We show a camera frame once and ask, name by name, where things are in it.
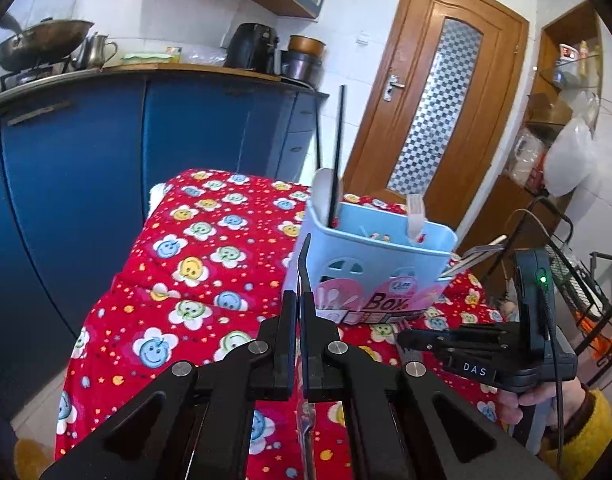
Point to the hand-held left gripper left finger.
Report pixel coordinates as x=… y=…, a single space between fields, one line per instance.
x=286 y=345

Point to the black chopstick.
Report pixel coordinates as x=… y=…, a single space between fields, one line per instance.
x=338 y=135

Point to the red floral tablecloth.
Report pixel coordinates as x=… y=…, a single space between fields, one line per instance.
x=186 y=270

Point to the blue kitchen cabinet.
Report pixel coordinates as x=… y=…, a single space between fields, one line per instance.
x=111 y=160

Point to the wooden shelf unit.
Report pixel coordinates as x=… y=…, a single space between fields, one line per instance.
x=551 y=105

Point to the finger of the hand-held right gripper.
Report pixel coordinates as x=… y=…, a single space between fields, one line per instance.
x=456 y=332
x=436 y=349

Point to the white plastic bag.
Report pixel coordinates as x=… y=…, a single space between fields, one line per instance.
x=571 y=160

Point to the metal kettle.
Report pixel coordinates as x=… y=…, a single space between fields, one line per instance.
x=96 y=52

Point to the person's right forearm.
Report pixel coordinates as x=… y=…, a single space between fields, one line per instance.
x=591 y=435

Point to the wooden door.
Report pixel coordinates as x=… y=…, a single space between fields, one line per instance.
x=386 y=110

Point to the beige plastic spoon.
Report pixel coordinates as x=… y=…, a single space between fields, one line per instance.
x=322 y=190

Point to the stacked pots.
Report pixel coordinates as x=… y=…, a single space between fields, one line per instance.
x=300 y=66

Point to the white chopstick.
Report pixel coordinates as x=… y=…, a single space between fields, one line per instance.
x=493 y=241

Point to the metal fork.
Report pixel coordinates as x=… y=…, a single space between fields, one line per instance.
x=473 y=257

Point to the metal wok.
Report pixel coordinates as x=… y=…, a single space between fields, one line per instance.
x=41 y=42

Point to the gas stove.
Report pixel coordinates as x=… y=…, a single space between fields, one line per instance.
x=31 y=79

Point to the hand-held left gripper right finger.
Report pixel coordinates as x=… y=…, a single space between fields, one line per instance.
x=308 y=345

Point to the black metal cart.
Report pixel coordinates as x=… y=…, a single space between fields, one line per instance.
x=581 y=280

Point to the green cloth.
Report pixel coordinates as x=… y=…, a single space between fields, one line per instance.
x=151 y=57

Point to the person's right hand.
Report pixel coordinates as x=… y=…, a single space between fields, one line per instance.
x=568 y=397

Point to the beige plastic fork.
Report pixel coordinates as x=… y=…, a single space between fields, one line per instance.
x=416 y=215

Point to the brown pot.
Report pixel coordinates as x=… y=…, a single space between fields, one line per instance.
x=307 y=45

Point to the black air fryer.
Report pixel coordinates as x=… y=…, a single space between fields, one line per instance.
x=251 y=47

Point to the white wall switch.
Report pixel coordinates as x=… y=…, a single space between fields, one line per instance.
x=363 y=37

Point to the light blue utensil box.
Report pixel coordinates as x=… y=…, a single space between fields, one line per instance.
x=346 y=245

